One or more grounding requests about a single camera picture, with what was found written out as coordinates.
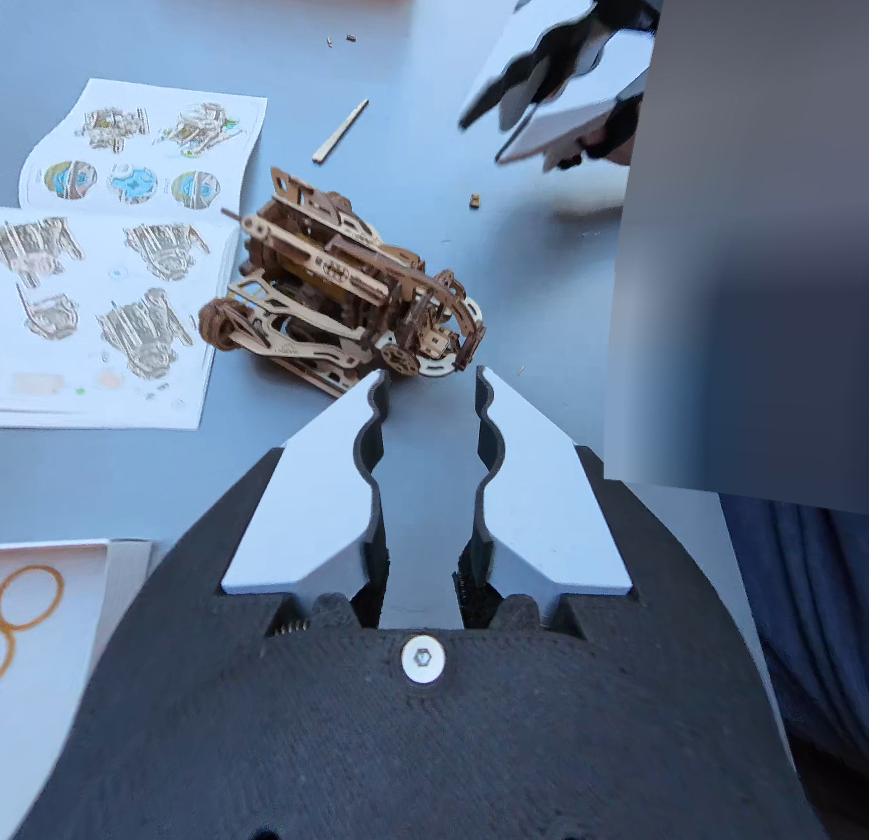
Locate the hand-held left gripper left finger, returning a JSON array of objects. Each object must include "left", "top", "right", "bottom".
[{"left": 220, "top": 370, "right": 392, "bottom": 627}]

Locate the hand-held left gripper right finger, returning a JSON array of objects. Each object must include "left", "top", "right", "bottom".
[{"left": 454, "top": 365, "right": 635, "bottom": 627}]

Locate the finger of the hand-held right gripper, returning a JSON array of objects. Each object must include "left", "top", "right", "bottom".
[
  {"left": 458, "top": 0, "right": 602, "bottom": 132},
  {"left": 494, "top": 28, "right": 654, "bottom": 173}
]

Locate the wooden submarine model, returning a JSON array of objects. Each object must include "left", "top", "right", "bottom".
[{"left": 197, "top": 166, "right": 487, "bottom": 399}]

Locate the person's right hand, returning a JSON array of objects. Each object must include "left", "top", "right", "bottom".
[{"left": 592, "top": 129, "right": 632, "bottom": 168}]

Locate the flat wooden stick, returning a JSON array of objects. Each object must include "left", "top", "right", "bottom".
[{"left": 311, "top": 97, "right": 370, "bottom": 164}]

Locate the group of yellow rubber bands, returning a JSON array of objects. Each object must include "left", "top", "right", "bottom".
[{"left": 0, "top": 565, "right": 67, "bottom": 679}]

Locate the open instruction booklet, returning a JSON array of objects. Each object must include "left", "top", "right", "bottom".
[{"left": 0, "top": 78, "right": 270, "bottom": 431}]

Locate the white cardboard tray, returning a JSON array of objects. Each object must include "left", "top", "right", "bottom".
[{"left": 0, "top": 540, "right": 154, "bottom": 840}]

